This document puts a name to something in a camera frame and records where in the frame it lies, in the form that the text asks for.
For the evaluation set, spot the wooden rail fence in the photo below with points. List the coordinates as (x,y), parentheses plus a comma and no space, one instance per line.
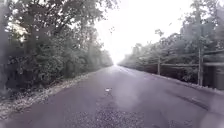
(200,65)

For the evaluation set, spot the leaf-strewn gravel verge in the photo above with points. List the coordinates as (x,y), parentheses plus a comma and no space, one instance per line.
(33,96)

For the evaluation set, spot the row of trees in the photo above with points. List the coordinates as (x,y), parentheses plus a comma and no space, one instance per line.
(50,43)
(186,46)

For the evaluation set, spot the dark grey asphalt road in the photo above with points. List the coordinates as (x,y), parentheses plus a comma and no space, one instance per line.
(120,103)

